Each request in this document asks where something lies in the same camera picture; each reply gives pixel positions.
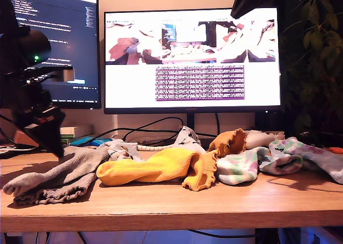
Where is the white and green box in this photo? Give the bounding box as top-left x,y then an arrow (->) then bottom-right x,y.
60,127 -> 78,139

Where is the black hanging cable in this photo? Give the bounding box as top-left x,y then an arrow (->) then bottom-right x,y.
187,229 -> 257,239

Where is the small brown wooden box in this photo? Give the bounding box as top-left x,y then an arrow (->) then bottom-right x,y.
13,130 -> 38,147

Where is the mustard frilled sock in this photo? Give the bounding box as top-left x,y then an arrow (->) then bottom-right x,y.
207,128 -> 247,159

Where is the pale toucan print sock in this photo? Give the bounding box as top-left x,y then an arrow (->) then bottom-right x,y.
99,138 -> 143,162
171,125 -> 207,155

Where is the pastel tie-dye sock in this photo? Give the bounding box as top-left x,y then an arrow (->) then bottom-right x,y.
267,136 -> 343,185
216,146 -> 304,186

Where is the arm camera box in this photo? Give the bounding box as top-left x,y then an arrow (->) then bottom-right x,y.
40,65 -> 75,83

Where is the black table leg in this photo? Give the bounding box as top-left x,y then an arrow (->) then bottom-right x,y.
254,227 -> 279,244

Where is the bright white computer monitor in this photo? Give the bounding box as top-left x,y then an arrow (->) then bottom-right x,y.
103,7 -> 282,115

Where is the blue flat object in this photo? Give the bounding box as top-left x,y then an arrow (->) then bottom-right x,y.
69,136 -> 114,148

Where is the green leafy house plant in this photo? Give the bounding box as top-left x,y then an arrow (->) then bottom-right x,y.
278,0 -> 343,139

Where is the dark code computer monitor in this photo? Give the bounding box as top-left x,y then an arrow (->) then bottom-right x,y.
0,0 -> 102,110

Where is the bright yellow frilled sock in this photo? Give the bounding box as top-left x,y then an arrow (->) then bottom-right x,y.
95,147 -> 218,193

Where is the black desk cable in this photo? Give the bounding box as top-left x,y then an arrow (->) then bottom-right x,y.
122,117 -> 185,145
68,127 -> 218,150

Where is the white braided usb cable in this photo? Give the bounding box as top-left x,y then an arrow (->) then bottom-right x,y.
136,144 -> 174,152

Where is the grey frilled-cuff sock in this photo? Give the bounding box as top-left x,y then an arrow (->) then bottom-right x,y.
13,173 -> 98,206
2,145 -> 111,199

